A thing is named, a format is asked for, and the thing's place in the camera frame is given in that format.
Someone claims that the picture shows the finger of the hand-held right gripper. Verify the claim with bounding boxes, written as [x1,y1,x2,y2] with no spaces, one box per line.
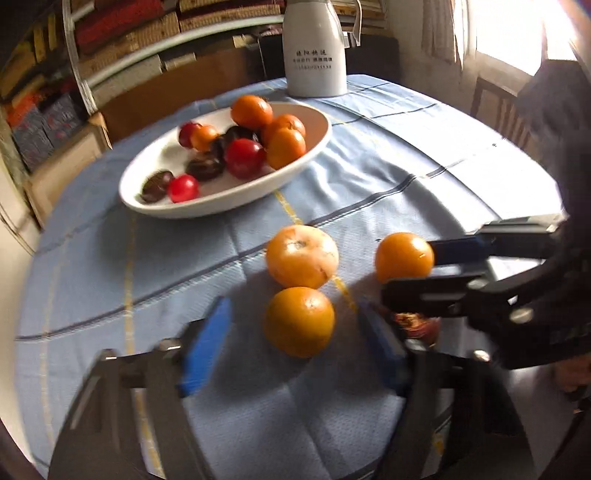
[381,272,497,319]
[427,215,564,267]

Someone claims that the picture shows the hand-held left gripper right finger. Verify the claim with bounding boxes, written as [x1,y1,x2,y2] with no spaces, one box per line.
[359,300,539,480]

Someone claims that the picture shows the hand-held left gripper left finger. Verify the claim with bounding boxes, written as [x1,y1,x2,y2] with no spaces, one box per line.
[48,296,232,480]

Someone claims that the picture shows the dark brown water chestnut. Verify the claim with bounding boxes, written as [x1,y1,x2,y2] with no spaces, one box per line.
[185,157,227,182]
[140,170,175,204]

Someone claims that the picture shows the large red plum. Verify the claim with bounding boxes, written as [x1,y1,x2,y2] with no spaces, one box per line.
[225,138,267,180]

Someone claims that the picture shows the white oval bowl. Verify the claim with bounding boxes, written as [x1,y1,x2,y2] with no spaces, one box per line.
[119,100,333,219]

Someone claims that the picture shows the small orange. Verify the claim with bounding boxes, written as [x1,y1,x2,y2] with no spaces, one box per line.
[190,124,220,153]

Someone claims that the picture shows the small red plum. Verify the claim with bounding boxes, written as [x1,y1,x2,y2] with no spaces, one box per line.
[167,174,200,204]
[178,121,203,149]

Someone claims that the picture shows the person's right forearm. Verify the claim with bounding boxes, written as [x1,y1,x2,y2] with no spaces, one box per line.
[516,59,591,222]

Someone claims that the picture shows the person's right hand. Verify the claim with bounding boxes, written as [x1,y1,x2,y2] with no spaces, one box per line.
[556,357,591,402]

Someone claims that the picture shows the blue checked tablecloth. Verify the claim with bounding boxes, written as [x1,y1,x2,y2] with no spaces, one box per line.
[14,74,571,480]

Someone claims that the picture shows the large pale orange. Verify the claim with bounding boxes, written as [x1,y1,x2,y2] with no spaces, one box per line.
[265,224,340,290]

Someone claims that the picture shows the wooden chair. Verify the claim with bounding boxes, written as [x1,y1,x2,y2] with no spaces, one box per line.
[470,76,536,155]

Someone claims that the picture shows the window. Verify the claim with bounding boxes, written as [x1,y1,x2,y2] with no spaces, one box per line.
[468,0,571,81]

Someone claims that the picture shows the white curtain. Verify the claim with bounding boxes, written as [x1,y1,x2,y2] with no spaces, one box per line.
[416,0,472,65]

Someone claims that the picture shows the tan cardboard box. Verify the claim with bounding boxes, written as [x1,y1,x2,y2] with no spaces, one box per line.
[23,113,112,227]

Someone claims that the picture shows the large brown cardboard box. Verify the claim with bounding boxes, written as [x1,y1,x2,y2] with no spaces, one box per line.
[99,46,264,141]

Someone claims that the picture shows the white thermos jug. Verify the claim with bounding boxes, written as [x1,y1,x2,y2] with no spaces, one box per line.
[281,0,363,99]

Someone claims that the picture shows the white metal shelf rack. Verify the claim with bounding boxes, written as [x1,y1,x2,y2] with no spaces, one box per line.
[60,0,389,114]

